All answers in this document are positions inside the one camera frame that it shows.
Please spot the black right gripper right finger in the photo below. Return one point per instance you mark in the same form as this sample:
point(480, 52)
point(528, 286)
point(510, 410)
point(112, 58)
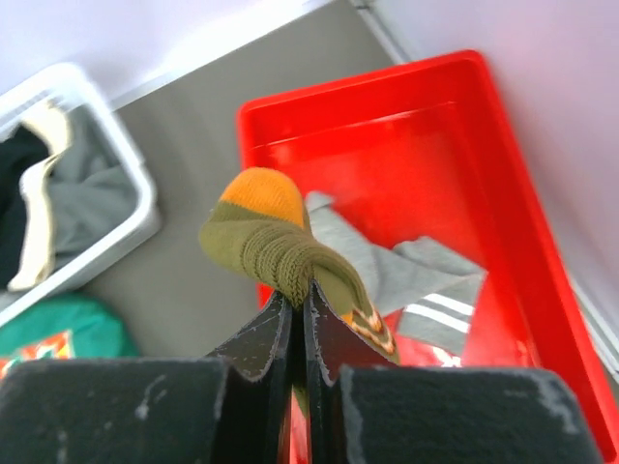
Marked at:
point(365, 409)

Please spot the grey sock with white stripes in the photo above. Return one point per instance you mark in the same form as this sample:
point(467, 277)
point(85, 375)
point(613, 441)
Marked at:
point(394, 277)

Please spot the white plastic laundry basket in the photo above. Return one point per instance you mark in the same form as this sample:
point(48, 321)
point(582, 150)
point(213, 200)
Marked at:
point(70, 87)

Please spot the cream cloth strip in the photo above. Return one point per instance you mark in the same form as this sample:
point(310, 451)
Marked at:
point(53, 127)

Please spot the olive orange striped sock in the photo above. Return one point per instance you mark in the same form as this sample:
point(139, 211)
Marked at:
point(260, 228)

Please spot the green jersey shirt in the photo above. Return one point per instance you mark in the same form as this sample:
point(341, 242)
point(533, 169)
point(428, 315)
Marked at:
point(65, 327)

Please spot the black clothes in basket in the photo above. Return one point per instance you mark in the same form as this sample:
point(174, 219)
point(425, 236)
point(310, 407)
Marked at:
point(18, 152)

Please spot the grey cloth in basket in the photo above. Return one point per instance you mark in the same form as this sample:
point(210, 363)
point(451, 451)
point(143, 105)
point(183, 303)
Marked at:
point(90, 191)

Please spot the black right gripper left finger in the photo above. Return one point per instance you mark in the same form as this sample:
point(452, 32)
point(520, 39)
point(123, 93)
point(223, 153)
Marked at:
point(230, 406)

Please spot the red plastic bin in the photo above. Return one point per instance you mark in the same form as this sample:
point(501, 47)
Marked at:
point(426, 149)

